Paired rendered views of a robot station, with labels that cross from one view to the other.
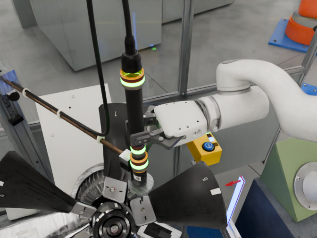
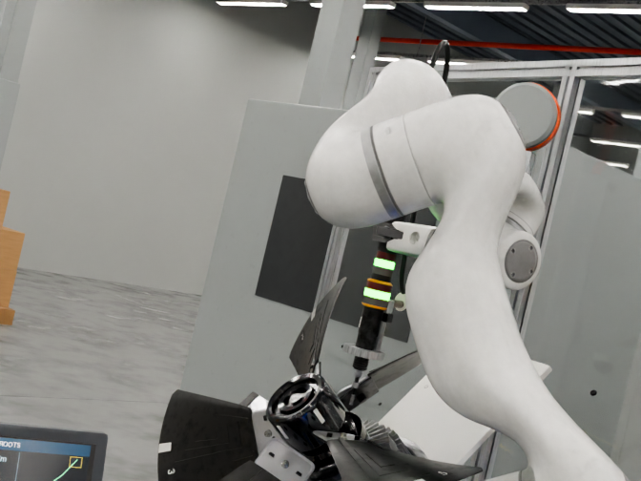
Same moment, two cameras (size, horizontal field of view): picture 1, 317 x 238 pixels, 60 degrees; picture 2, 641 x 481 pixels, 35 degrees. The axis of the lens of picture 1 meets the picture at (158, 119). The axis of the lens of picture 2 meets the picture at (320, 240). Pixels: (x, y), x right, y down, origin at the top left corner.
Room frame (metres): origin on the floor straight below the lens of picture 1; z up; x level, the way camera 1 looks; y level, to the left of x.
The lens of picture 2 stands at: (-0.08, -1.55, 1.51)
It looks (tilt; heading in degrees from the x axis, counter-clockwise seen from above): 0 degrees down; 77
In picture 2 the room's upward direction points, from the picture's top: 13 degrees clockwise
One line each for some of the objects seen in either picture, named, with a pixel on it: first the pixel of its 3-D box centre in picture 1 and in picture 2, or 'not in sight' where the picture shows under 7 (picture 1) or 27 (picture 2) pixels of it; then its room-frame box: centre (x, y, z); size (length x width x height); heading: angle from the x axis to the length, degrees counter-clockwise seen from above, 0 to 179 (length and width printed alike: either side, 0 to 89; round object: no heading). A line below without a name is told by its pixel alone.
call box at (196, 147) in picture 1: (202, 147); not in sight; (0.81, -0.20, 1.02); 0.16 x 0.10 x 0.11; 18
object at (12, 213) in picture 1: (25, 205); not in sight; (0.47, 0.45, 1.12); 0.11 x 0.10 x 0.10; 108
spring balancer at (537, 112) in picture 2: not in sight; (525, 116); (0.85, 0.63, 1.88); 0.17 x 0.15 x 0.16; 108
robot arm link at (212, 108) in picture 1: (206, 115); not in sight; (0.47, -0.11, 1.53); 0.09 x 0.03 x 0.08; 18
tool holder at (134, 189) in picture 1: (137, 172); (371, 326); (0.42, 0.06, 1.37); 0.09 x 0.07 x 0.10; 53
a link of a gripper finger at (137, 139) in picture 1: (147, 140); (381, 231); (0.39, 0.02, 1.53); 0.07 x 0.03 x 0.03; 109
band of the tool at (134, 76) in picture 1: (132, 78); not in sight; (0.42, 0.05, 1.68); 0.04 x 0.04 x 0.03
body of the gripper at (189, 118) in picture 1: (181, 120); (431, 242); (0.45, -0.05, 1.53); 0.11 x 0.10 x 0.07; 108
